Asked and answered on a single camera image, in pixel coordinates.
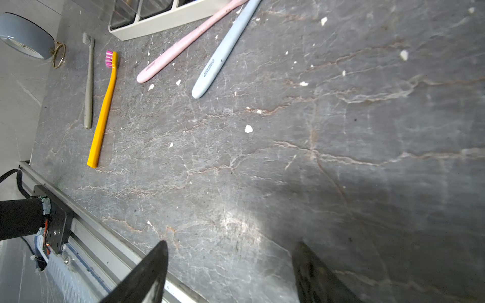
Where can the white toothbrush holder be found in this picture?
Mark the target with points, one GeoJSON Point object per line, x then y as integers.
{"type": "Point", "coordinates": [176, 16]}

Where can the light blue toothbrush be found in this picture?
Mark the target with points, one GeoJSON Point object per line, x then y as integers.
{"type": "Point", "coordinates": [223, 51]}

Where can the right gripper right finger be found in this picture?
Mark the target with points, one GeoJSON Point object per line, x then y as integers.
{"type": "Point", "coordinates": [315, 282]}

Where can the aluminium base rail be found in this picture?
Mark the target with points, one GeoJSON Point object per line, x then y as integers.
{"type": "Point", "coordinates": [88, 260]}

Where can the grey-green toothbrush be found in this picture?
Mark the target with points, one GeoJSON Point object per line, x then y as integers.
{"type": "Point", "coordinates": [88, 108]}

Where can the yellow toothbrush pink bristles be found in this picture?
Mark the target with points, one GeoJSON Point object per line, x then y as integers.
{"type": "Point", "coordinates": [95, 151]}

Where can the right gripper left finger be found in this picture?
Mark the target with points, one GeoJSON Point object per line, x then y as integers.
{"type": "Point", "coordinates": [145, 283]}

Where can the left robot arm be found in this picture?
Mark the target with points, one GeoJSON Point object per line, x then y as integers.
{"type": "Point", "coordinates": [23, 217]}

